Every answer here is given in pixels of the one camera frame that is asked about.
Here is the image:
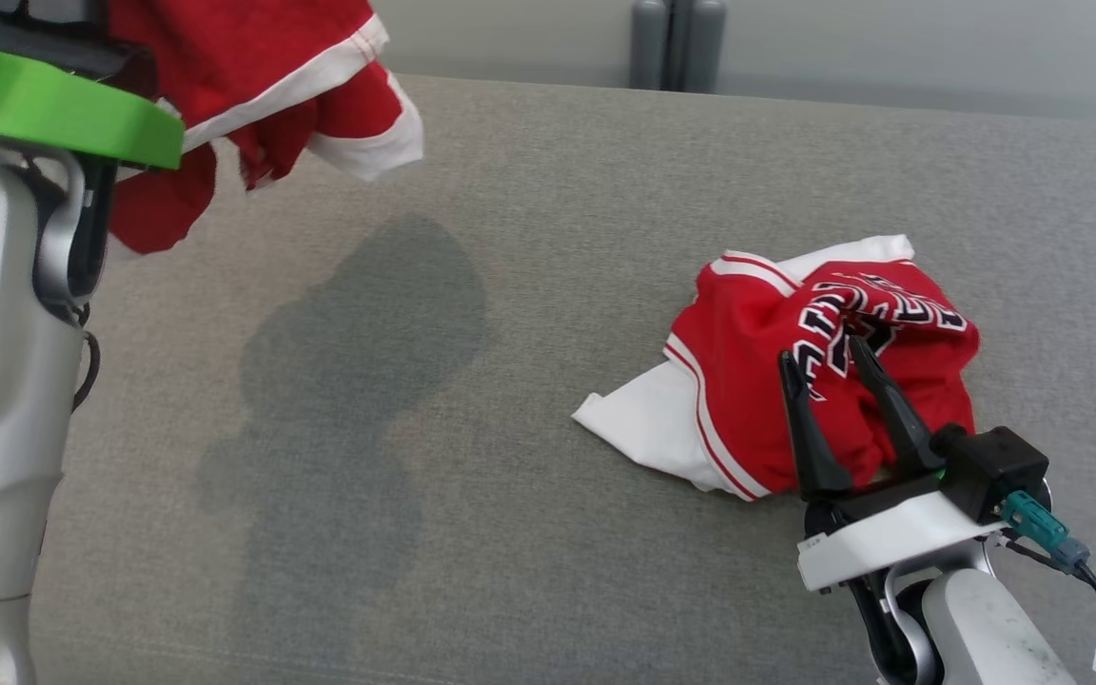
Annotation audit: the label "thin left arm cable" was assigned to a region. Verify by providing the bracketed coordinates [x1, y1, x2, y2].
[70, 303, 104, 412]

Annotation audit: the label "red jersey with white sleeves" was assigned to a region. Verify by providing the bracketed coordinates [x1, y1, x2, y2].
[572, 235, 982, 502]

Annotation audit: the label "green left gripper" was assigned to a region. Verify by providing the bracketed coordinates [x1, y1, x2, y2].
[0, 43, 186, 170]

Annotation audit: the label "grey partition post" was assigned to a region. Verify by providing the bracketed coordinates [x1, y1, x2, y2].
[629, 0, 728, 93]

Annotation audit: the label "red shorts with white stripe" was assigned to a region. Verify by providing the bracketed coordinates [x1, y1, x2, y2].
[106, 0, 425, 256]

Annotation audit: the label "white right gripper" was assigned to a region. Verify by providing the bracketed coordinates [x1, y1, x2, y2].
[778, 335, 1010, 593]

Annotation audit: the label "right camera cable teal plug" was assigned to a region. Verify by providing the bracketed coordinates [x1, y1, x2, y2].
[998, 490, 1096, 685]

